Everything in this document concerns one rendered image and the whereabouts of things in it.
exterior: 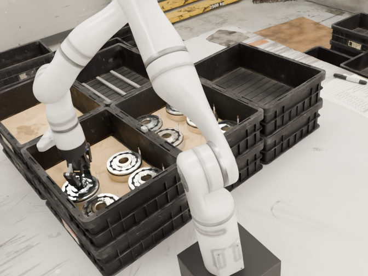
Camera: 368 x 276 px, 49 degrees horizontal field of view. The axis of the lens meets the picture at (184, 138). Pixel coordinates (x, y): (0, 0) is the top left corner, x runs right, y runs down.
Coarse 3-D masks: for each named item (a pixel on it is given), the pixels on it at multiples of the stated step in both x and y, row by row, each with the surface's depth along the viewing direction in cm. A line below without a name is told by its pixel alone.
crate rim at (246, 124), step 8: (200, 80) 136; (144, 88) 136; (216, 88) 131; (128, 96) 133; (232, 96) 126; (112, 104) 130; (248, 104) 121; (120, 112) 126; (256, 112) 117; (136, 120) 121; (248, 120) 114; (256, 120) 116; (232, 128) 112; (240, 128) 113; (248, 128) 115; (160, 136) 113; (232, 136) 112; (168, 144) 110; (176, 152) 107
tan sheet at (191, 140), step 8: (160, 112) 142; (168, 120) 137; (184, 120) 136; (176, 128) 133; (184, 128) 132; (184, 136) 129; (192, 136) 128; (200, 136) 128; (192, 144) 125; (200, 144) 125
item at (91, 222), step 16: (96, 112) 127; (112, 112) 126; (32, 144) 118; (160, 144) 110; (32, 160) 114; (48, 176) 105; (160, 176) 100; (64, 192) 99; (128, 192) 97; (144, 192) 98; (112, 208) 94; (96, 224) 92
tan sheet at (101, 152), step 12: (96, 144) 131; (108, 144) 130; (120, 144) 129; (96, 156) 126; (108, 156) 125; (60, 168) 123; (96, 168) 121; (60, 180) 119; (108, 180) 116; (108, 192) 112; (120, 192) 112
